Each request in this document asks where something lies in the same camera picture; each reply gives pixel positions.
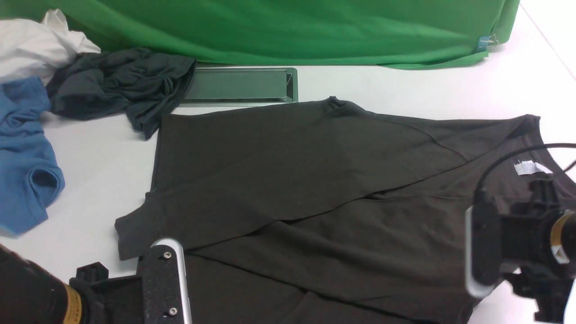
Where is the dark gray long-sleeve top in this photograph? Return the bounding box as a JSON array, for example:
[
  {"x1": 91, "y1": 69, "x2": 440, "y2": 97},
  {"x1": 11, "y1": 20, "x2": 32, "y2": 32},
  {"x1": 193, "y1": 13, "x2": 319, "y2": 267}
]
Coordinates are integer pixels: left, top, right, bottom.
[{"x1": 114, "y1": 96, "x2": 576, "y2": 324}]

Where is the dark teal crumpled garment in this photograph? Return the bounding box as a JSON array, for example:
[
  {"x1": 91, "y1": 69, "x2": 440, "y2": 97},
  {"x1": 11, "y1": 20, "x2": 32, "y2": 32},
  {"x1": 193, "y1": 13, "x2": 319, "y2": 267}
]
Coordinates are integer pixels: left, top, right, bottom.
[{"x1": 46, "y1": 48, "x2": 197, "y2": 140}]

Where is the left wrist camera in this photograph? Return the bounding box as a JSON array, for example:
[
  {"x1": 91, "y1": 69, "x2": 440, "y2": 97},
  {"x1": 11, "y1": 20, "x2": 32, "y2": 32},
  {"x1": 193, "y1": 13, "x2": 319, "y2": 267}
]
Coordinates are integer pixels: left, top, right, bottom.
[{"x1": 136, "y1": 238, "x2": 193, "y2": 324}]

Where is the white crumpled garment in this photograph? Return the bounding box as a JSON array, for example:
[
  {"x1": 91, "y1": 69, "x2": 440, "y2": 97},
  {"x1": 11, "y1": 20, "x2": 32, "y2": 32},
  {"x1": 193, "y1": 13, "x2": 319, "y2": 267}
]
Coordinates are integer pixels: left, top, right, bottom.
[{"x1": 0, "y1": 9, "x2": 101, "y2": 85}]

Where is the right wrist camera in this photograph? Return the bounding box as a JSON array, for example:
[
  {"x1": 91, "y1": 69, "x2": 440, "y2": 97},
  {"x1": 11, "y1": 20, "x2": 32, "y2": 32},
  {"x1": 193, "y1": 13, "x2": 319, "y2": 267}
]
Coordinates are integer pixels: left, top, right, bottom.
[{"x1": 464, "y1": 198, "x2": 502, "y2": 299}]

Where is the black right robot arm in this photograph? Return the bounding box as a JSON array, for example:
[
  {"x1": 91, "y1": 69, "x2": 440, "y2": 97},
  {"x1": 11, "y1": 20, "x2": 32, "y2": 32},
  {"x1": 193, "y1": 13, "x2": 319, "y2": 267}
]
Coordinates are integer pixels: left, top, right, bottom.
[{"x1": 501, "y1": 180, "x2": 576, "y2": 324}]

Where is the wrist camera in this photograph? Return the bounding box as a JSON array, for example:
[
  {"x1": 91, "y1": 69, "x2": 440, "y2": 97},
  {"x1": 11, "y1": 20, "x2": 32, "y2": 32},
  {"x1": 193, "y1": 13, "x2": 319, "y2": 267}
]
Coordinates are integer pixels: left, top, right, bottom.
[
  {"x1": 136, "y1": 238, "x2": 193, "y2": 324},
  {"x1": 464, "y1": 198, "x2": 502, "y2": 299}
]

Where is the gray recessed cable tray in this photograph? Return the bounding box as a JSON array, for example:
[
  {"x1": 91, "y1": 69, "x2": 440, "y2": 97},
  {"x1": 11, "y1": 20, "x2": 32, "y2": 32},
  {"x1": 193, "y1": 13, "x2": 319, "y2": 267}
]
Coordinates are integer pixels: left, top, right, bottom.
[{"x1": 181, "y1": 67, "x2": 299, "y2": 107}]

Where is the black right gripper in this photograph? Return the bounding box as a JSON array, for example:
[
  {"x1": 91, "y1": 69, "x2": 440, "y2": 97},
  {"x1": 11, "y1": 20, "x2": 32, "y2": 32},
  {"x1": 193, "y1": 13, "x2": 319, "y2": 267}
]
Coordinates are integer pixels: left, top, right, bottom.
[{"x1": 499, "y1": 179, "x2": 576, "y2": 324}]

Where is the blue crumpled garment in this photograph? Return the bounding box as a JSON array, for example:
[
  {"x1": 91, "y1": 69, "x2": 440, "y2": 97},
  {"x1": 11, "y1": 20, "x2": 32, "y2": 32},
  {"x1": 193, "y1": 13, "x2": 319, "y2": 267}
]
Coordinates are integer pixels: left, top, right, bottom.
[{"x1": 0, "y1": 76, "x2": 65, "y2": 236}]

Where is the blue binder clip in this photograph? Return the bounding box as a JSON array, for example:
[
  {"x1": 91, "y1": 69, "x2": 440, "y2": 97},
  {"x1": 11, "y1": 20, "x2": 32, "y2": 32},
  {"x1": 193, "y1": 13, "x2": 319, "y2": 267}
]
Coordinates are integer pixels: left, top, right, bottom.
[{"x1": 477, "y1": 34, "x2": 500, "y2": 52}]

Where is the green backdrop cloth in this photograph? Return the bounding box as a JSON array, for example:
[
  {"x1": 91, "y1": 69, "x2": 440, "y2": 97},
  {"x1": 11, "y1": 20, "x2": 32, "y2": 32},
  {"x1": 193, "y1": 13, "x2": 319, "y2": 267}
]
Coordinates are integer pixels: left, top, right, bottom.
[{"x1": 1, "y1": 0, "x2": 520, "y2": 70}]

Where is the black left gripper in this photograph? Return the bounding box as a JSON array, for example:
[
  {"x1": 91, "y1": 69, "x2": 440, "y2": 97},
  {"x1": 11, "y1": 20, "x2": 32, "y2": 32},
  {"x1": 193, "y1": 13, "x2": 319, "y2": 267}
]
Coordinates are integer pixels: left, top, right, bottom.
[{"x1": 69, "y1": 262, "x2": 144, "y2": 324}]

